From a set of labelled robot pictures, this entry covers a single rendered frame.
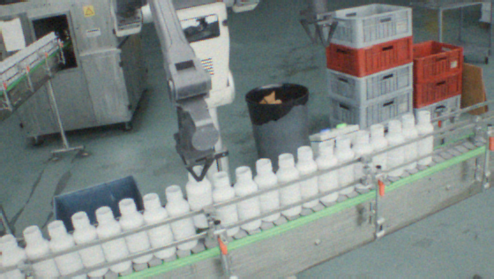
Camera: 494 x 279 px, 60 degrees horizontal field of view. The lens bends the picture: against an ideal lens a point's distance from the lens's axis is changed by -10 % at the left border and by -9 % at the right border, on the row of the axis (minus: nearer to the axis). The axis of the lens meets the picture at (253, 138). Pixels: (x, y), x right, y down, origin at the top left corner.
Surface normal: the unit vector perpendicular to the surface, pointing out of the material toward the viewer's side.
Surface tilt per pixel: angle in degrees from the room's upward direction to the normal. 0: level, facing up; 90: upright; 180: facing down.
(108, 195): 90
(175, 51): 49
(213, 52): 90
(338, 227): 90
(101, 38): 90
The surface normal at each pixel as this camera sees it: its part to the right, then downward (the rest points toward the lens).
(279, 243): 0.40, 0.33
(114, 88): 0.11, 0.46
